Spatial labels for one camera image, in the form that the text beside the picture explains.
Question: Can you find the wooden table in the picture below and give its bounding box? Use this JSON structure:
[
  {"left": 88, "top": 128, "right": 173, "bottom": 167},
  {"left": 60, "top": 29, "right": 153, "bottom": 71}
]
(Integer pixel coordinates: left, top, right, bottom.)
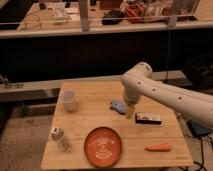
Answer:
[{"left": 41, "top": 81, "right": 193, "bottom": 169}]

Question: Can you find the red tool on bench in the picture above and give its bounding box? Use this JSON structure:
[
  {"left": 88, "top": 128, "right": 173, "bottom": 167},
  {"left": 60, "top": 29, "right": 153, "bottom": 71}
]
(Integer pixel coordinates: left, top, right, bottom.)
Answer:
[{"left": 125, "top": 4, "right": 145, "bottom": 23}]

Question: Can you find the black rectangular box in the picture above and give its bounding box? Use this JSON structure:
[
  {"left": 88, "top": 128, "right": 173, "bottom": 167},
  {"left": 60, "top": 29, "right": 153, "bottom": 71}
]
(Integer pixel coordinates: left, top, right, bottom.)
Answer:
[{"left": 135, "top": 113, "right": 162, "bottom": 124}]

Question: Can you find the orange toy carrot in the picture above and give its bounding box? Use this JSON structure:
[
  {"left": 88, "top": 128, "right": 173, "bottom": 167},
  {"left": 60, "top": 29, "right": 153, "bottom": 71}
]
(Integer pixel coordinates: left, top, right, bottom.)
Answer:
[{"left": 146, "top": 143, "right": 172, "bottom": 152}]

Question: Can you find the orange plate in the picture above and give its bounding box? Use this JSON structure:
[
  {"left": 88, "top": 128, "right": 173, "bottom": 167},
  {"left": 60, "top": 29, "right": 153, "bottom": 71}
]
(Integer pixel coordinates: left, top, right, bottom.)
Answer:
[{"left": 84, "top": 127, "right": 122, "bottom": 168}]

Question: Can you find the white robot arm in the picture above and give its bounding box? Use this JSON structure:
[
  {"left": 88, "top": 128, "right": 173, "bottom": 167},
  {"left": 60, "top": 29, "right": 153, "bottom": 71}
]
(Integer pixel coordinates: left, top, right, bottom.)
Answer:
[{"left": 121, "top": 62, "right": 213, "bottom": 128}]

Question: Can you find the metal post left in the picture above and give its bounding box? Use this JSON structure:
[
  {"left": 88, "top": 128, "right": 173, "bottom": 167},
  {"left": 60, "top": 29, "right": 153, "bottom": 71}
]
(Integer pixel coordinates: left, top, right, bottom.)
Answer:
[{"left": 79, "top": 0, "right": 89, "bottom": 31}]

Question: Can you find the translucent plastic cup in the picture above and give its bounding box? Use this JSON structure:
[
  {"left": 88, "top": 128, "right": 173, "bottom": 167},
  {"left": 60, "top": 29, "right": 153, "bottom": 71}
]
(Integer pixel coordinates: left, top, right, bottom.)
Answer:
[{"left": 60, "top": 89, "right": 77, "bottom": 112}]

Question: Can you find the blue toy object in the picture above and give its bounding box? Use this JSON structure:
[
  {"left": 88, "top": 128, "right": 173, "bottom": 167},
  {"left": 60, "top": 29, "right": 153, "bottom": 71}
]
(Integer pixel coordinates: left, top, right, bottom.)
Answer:
[{"left": 110, "top": 100, "right": 125, "bottom": 115}]

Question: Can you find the black bag on bench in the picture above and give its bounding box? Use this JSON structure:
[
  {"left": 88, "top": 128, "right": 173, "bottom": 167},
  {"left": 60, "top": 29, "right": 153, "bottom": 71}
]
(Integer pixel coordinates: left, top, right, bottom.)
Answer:
[{"left": 102, "top": 10, "right": 124, "bottom": 25}]

